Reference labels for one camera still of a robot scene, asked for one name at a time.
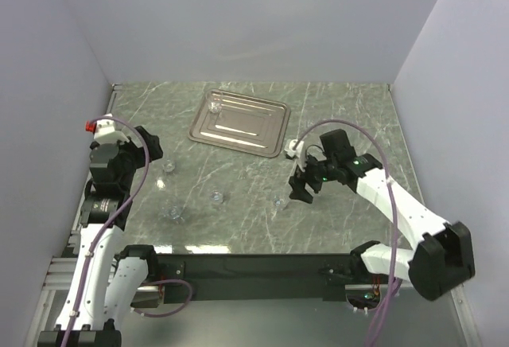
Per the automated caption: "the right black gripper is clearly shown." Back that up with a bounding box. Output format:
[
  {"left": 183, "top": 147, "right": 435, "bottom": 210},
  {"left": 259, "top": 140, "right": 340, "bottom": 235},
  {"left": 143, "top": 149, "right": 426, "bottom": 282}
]
[{"left": 289, "top": 151, "right": 338, "bottom": 204}]

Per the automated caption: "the clear glass five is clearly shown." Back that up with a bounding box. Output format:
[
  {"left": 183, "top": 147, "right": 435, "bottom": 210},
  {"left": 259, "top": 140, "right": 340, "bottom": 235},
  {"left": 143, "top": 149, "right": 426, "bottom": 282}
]
[{"left": 210, "top": 190, "right": 224, "bottom": 204}]

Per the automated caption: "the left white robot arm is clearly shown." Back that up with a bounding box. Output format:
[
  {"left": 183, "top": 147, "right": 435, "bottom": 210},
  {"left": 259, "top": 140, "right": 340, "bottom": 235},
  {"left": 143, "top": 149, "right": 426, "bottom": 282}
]
[{"left": 37, "top": 117, "right": 163, "bottom": 346}]

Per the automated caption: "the clear glass four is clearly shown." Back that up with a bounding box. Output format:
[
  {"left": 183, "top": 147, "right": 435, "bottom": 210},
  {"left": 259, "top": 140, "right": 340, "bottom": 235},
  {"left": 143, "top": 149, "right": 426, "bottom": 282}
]
[{"left": 159, "top": 203, "right": 184, "bottom": 223}]

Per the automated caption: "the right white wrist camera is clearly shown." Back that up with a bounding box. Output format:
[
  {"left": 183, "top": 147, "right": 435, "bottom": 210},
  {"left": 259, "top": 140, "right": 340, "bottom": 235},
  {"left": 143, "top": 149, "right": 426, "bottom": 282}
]
[{"left": 284, "top": 138, "right": 306, "bottom": 170}]

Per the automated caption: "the clear glass one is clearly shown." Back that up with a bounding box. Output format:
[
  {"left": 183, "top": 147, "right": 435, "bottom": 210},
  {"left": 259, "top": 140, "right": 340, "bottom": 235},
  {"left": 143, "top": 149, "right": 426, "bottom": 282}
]
[{"left": 207, "top": 90, "right": 223, "bottom": 115}]

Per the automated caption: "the silver metal tray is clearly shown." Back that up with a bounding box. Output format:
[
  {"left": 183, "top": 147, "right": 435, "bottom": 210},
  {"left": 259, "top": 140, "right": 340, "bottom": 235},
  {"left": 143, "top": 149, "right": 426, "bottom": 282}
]
[{"left": 188, "top": 89, "right": 291, "bottom": 158}]

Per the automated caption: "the black base crossbar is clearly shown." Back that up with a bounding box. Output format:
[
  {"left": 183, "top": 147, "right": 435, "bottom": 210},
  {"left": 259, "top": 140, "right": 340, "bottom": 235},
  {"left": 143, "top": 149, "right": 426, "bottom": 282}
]
[{"left": 112, "top": 253, "right": 393, "bottom": 305}]

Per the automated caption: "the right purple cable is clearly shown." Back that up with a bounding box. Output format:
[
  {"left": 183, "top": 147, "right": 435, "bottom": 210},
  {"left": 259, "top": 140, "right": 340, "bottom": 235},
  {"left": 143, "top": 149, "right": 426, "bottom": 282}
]
[{"left": 296, "top": 119, "right": 402, "bottom": 347}]

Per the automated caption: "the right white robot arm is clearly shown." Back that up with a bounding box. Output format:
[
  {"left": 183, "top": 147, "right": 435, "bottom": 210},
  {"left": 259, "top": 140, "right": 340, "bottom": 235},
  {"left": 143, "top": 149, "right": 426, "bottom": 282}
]
[{"left": 285, "top": 130, "right": 476, "bottom": 301}]

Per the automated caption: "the clear glass two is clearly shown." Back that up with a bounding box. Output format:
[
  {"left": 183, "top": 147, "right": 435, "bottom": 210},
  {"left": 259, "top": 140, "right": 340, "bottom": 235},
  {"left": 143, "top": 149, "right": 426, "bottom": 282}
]
[{"left": 273, "top": 197, "right": 287, "bottom": 211}]

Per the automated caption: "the clear glass three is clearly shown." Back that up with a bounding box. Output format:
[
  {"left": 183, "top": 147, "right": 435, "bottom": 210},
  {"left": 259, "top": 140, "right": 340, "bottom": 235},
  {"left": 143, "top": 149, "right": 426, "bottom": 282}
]
[{"left": 161, "top": 159, "right": 176, "bottom": 174}]

